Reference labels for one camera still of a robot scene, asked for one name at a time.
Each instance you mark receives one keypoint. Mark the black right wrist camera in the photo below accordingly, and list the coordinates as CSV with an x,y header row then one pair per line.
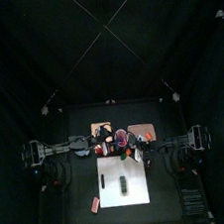
x,y
131,140

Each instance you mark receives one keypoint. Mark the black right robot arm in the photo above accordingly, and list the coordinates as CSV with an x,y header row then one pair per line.
x,y
177,139

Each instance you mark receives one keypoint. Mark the grey bowl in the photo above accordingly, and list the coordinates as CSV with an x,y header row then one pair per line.
x,y
82,152

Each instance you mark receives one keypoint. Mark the wooden board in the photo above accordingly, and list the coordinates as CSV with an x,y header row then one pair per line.
x,y
141,129

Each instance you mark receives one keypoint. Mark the small red block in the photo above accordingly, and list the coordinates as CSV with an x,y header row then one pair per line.
x,y
95,205

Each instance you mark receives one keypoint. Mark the grey frame clamp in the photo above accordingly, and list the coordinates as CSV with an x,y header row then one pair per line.
x,y
220,13

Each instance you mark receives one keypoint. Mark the grey frame corner bracket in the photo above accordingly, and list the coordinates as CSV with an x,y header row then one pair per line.
x,y
176,96
44,110

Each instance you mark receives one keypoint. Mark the red small object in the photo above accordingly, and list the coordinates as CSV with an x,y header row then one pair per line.
x,y
124,155

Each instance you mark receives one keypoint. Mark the orange toy carrot piece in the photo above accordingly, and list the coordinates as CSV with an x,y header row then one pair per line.
x,y
148,136

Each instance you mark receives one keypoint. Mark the red plastic cup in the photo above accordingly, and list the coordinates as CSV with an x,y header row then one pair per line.
x,y
121,136

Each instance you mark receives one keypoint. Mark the white cutting board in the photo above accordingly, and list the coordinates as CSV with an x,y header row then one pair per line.
x,y
133,184

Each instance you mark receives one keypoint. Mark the patterned block with green oval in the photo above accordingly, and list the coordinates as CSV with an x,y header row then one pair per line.
x,y
123,184

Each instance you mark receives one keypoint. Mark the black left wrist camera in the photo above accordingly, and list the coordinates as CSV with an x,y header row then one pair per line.
x,y
104,131

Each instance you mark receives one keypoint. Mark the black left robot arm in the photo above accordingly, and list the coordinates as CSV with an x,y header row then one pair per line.
x,y
59,148

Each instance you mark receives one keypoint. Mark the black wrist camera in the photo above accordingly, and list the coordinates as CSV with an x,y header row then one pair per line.
x,y
131,140
104,131

